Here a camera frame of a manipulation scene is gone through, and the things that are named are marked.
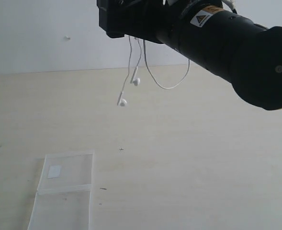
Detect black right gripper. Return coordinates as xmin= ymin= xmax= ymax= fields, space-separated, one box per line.
xmin=96 ymin=0 xmax=196 ymax=44

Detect white wired earphones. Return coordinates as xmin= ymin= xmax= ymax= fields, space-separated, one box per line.
xmin=116 ymin=0 xmax=237 ymax=107

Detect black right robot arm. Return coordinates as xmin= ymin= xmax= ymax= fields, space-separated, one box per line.
xmin=97 ymin=0 xmax=282 ymax=111

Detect clear plastic storage box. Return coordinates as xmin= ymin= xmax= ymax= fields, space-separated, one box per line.
xmin=28 ymin=150 xmax=94 ymax=230

